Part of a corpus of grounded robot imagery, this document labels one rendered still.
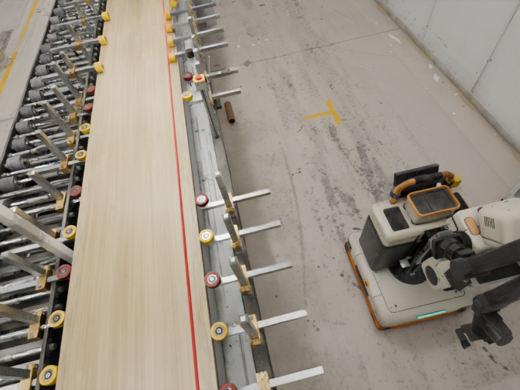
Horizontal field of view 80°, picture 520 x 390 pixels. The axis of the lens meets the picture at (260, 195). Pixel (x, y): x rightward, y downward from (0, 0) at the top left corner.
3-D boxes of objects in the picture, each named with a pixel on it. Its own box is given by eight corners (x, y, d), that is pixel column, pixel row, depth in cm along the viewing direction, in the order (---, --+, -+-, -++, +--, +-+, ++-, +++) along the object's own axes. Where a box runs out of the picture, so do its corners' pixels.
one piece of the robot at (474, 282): (437, 265, 149) (456, 248, 131) (492, 252, 150) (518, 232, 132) (456, 299, 140) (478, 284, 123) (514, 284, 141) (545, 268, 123)
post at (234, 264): (250, 288, 174) (235, 254, 134) (251, 294, 172) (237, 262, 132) (244, 289, 174) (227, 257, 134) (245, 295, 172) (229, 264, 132)
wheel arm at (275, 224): (279, 223, 180) (278, 219, 177) (280, 227, 179) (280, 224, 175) (206, 241, 179) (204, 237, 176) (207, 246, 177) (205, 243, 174)
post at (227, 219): (243, 251, 191) (228, 211, 151) (244, 255, 189) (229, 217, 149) (237, 252, 191) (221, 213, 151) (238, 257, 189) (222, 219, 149)
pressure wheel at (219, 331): (223, 347, 148) (217, 343, 138) (212, 334, 152) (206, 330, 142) (235, 334, 151) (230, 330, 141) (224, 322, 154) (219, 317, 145)
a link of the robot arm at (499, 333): (497, 292, 109) (473, 298, 109) (525, 320, 99) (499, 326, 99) (490, 314, 115) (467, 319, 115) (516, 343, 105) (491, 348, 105)
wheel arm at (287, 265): (291, 262, 166) (290, 259, 163) (292, 268, 165) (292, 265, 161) (212, 282, 165) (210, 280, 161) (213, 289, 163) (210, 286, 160)
